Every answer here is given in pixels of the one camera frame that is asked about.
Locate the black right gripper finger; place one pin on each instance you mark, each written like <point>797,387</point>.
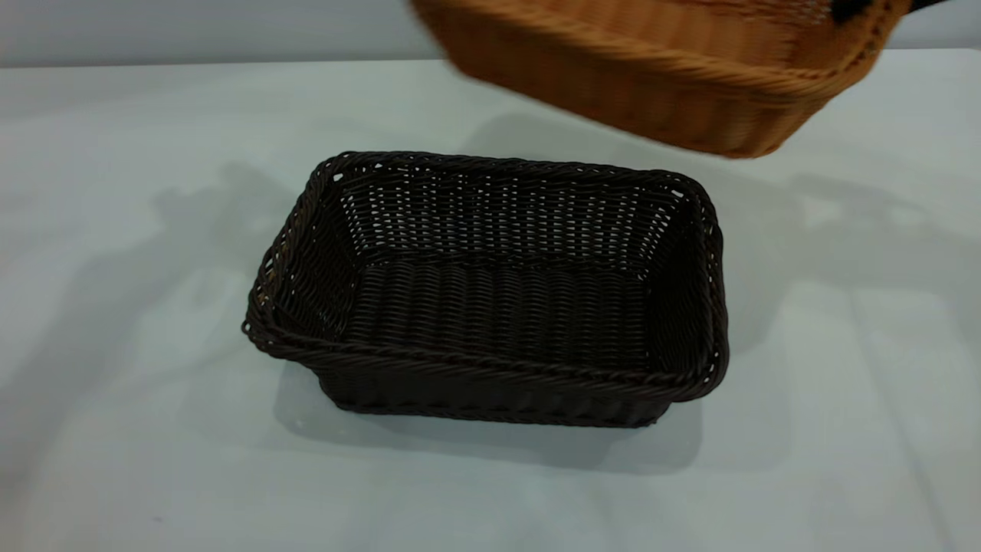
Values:
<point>849,8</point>
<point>926,3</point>

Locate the orange wicker basket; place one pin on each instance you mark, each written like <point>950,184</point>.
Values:
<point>651,84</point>

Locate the black wicker basket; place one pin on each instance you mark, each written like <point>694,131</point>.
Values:
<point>490,307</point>

